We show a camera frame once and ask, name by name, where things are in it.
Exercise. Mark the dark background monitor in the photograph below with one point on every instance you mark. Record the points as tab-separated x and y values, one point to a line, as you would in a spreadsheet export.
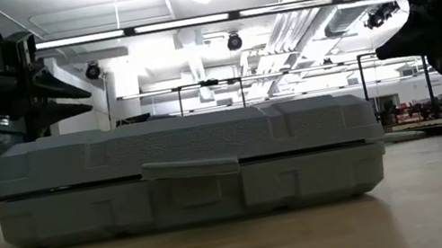
133	119

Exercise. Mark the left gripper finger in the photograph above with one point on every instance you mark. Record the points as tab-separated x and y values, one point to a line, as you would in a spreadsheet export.
57	85
64	111

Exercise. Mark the black ceiling camera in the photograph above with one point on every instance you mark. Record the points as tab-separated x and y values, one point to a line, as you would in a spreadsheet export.
234	41
93	71

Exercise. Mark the tall black frame stand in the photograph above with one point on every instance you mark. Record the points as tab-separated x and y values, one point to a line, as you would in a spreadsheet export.
363	80

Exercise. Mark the background workbench with equipment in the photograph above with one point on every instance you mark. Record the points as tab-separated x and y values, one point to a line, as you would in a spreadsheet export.
411	113

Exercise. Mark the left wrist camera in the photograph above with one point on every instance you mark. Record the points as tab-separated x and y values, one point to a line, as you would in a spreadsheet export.
14	53

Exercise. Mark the black ceiling spotlight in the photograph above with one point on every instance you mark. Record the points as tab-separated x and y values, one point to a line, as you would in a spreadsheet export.
380	16

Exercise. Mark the grey plastic tool case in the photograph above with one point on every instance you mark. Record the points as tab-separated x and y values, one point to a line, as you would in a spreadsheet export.
184	148

